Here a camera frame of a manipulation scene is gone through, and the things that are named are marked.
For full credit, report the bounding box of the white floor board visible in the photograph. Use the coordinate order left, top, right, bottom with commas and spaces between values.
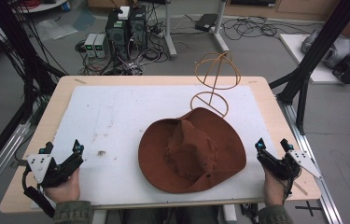
279, 33, 350, 85

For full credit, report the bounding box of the grey power supply unit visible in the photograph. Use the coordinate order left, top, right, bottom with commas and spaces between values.
93, 33, 109, 60
83, 33, 98, 59

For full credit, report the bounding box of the white round table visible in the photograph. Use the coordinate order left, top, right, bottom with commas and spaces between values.
11, 0, 68, 14

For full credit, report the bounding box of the black tape cross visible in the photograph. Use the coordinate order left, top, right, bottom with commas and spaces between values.
294, 200, 323, 217

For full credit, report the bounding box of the black flat device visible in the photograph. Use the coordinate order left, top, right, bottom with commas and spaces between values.
194, 13, 219, 33

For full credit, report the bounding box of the tangle of cables by computers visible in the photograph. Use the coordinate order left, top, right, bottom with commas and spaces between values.
75, 18, 171, 77

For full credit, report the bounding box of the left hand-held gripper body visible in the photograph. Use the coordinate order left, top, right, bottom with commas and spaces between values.
25, 151, 85, 189

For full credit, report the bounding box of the white box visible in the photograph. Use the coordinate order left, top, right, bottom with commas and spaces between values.
118, 6, 131, 21

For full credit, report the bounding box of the wooden hat stand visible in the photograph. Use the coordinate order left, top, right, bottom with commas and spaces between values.
189, 50, 243, 119

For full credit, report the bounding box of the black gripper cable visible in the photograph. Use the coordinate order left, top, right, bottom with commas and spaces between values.
283, 174, 302, 204

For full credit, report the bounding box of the person's left hand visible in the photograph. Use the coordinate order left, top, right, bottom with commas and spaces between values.
44, 168, 81, 204

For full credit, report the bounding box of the black frame strut with cables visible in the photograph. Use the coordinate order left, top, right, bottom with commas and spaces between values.
0, 0, 69, 185

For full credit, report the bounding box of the clear plastic sheet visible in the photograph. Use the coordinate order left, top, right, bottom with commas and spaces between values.
35, 18, 79, 42

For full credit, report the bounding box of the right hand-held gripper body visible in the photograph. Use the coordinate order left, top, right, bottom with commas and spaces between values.
256, 149, 324, 182

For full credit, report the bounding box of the tangle of black floor cables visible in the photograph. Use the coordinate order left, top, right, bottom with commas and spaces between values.
220, 14, 315, 42

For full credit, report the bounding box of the grey metal stand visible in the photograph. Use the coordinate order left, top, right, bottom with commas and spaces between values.
162, 0, 231, 61

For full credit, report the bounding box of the black computer tower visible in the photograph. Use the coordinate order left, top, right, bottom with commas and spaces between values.
128, 5, 148, 52
105, 9, 131, 62

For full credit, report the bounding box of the white table leg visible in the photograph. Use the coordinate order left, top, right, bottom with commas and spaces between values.
221, 203, 238, 224

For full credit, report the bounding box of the brown felt hat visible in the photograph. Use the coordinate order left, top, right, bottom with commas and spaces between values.
137, 106, 247, 194

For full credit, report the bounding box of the black gripper strap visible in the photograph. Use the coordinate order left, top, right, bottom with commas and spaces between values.
21, 166, 56, 218

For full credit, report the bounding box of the person's right hand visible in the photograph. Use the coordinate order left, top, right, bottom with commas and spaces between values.
262, 167, 289, 207

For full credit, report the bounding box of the white foam mat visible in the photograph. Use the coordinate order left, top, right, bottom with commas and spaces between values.
30, 84, 279, 209

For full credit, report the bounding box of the silver robot shell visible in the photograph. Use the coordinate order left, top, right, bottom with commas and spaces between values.
301, 28, 350, 70

